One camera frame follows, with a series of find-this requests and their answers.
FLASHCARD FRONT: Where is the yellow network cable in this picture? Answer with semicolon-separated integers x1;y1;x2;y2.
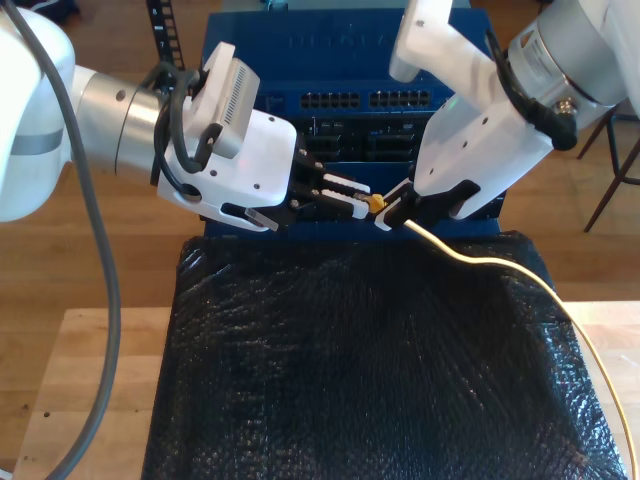
351;191;632;469

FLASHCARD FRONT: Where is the blue rack tray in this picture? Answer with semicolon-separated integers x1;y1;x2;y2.
199;159;504;222

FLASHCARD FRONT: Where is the black rack server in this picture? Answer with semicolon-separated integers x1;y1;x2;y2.
294;117;431;164

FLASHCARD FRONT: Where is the black metal stool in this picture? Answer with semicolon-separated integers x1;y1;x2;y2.
577;104;640;234

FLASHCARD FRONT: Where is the black bubble-wrap mat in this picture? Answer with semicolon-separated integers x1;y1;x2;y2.
141;230;629;480

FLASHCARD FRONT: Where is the blue rack base plate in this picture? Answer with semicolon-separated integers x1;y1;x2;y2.
203;219;503;241

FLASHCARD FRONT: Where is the blue network switch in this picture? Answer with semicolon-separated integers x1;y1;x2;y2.
202;9;504;124

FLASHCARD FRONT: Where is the grey arm hose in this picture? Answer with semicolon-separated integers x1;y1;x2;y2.
0;0;124;480

